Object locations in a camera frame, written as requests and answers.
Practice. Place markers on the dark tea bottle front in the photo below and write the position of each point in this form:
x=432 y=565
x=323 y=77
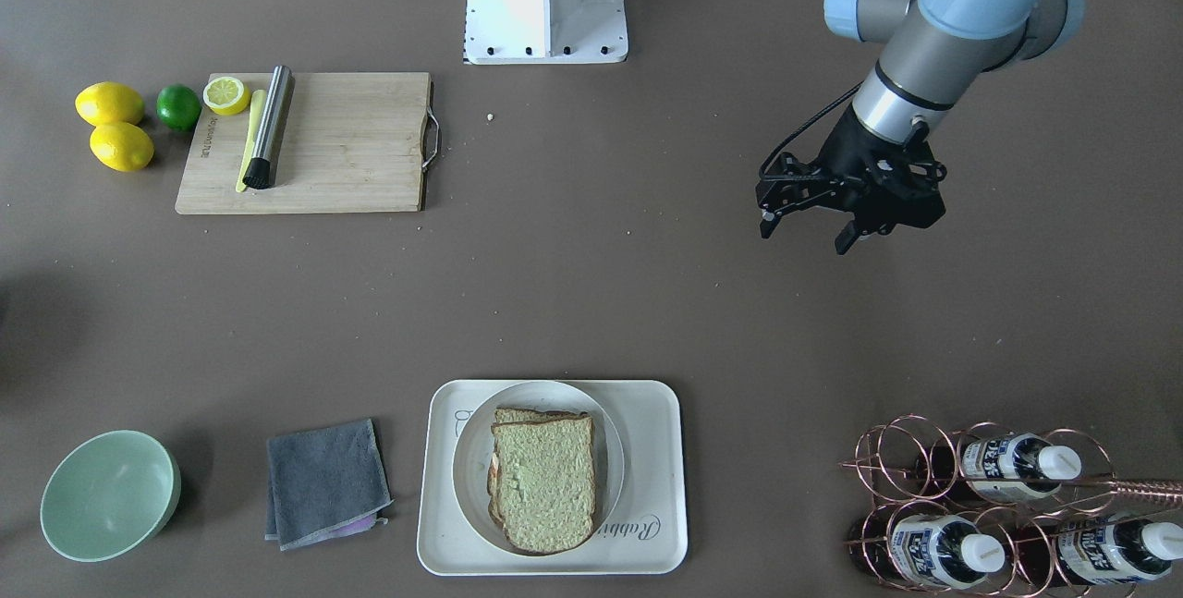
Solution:
x=1010 y=469

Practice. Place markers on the grey folded cloth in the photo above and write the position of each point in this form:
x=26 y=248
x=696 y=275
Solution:
x=324 y=484

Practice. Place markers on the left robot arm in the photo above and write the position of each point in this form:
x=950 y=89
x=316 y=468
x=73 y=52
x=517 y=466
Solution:
x=934 y=49

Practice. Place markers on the cream rabbit tray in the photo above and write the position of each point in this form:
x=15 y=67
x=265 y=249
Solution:
x=647 y=532

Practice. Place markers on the bamboo cutting board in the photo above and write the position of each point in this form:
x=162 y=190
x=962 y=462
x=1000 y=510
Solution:
x=354 y=143

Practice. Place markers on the white round plate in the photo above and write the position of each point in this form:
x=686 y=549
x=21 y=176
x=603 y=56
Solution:
x=475 y=446

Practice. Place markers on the green lime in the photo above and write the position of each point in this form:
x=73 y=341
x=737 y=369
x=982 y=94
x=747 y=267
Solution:
x=178 y=107

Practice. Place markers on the yellow knife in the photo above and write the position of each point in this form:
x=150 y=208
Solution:
x=258 y=100

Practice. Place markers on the whole lemon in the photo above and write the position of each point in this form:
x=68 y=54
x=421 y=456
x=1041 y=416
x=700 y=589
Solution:
x=121 y=146
x=110 y=102

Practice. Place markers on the whole lemon upper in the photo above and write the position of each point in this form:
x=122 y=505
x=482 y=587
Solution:
x=110 y=102

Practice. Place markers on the mint green bowl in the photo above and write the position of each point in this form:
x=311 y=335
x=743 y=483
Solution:
x=110 y=495

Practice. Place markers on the whole lemon lower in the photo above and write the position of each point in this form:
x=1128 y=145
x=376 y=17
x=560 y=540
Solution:
x=121 y=146

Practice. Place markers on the dark tea bottle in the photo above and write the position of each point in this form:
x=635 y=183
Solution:
x=1010 y=469
x=1096 y=552
x=930 y=551

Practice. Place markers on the half lemon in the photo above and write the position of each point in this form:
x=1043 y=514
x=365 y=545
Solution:
x=226 y=95

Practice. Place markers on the dark tea bottle back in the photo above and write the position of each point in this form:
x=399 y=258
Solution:
x=1096 y=552

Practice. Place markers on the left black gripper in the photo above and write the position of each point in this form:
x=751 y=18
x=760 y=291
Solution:
x=848 y=151

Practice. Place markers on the steel muddler black tip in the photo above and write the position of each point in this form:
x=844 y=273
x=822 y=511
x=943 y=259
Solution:
x=260 y=169

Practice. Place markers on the copper wire bottle rack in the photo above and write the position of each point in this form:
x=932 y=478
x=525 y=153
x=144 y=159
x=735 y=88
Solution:
x=992 y=511

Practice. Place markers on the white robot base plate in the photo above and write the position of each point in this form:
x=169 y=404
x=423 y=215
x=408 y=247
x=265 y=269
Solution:
x=545 y=32

